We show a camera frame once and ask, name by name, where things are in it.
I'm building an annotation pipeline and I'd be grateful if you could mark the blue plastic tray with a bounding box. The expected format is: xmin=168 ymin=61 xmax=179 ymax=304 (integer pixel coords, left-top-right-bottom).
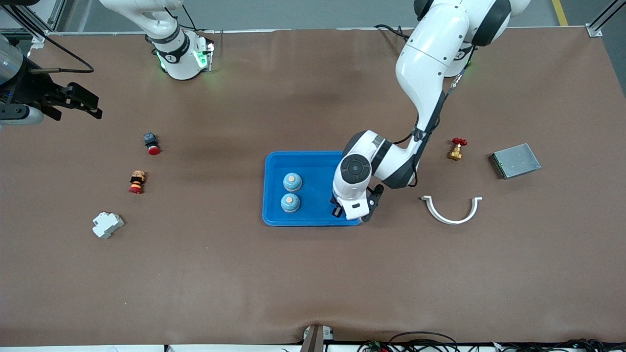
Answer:
xmin=262 ymin=151 xmax=365 ymax=227

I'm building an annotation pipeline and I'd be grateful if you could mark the brown table mat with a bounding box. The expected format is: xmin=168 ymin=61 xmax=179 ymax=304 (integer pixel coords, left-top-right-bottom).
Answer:
xmin=0 ymin=27 xmax=626 ymax=345

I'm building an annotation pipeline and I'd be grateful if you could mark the white curved pipe clamp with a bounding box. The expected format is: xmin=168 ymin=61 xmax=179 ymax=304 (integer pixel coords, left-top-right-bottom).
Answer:
xmin=421 ymin=195 xmax=483 ymax=225

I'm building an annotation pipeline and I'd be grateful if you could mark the red yellow stacked push button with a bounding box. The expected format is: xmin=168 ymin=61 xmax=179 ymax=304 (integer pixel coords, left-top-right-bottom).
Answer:
xmin=129 ymin=170 xmax=147 ymax=195

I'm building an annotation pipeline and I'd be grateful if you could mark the white circuit breaker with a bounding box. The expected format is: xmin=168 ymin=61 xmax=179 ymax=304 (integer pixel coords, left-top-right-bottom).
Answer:
xmin=92 ymin=211 xmax=125 ymax=240

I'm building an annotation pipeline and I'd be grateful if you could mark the grey metal box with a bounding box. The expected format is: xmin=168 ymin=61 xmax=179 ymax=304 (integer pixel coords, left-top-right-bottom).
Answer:
xmin=489 ymin=143 xmax=542 ymax=180

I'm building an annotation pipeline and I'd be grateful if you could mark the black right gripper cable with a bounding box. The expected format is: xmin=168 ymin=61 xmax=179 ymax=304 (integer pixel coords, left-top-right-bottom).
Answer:
xmin=0 ymin=0 xmax=95 ymax=75

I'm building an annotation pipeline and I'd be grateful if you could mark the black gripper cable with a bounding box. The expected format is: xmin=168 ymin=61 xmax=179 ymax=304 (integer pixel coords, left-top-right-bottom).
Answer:
xmin=391 ymin=68 xmax=465 ymax=189
xmin=0 ymin=0 xmax=95 ymax=75

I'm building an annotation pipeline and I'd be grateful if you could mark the aluminium frame post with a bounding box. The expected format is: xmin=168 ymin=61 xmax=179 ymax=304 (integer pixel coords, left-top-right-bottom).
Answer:
xmin=587 ymin=0 xmax=626 ymax=38
xmin=0 ymin=0 xmax=67 ymax=48

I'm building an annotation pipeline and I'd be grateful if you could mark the brass valve with red handle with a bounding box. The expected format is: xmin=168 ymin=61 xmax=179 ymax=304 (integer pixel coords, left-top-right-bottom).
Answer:
xmin=447 ymin=137 xmax=468 ymax=161

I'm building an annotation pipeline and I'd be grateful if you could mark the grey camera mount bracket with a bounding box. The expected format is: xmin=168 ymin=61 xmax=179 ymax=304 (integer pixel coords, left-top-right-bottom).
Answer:
xmin=299 ymin=325 xmax=334 ymax=352

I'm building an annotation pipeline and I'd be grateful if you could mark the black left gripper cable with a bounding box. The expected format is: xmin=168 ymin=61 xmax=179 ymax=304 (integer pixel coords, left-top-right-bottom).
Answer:
xmin=391 ymin=68 xmax=465 ymax=189

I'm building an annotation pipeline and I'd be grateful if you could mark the black cable bundle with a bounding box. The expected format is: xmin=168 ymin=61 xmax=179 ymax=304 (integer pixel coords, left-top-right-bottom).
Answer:
xmin=357 ymin=331 xmax=460 ymax=352
xmin=492 ymin=338 xmax=626 ymax=352

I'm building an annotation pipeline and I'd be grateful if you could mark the black arm base cable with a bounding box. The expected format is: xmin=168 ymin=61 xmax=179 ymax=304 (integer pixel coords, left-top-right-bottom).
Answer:
xmin=374 ymin=23 xmax=411 ymax=42

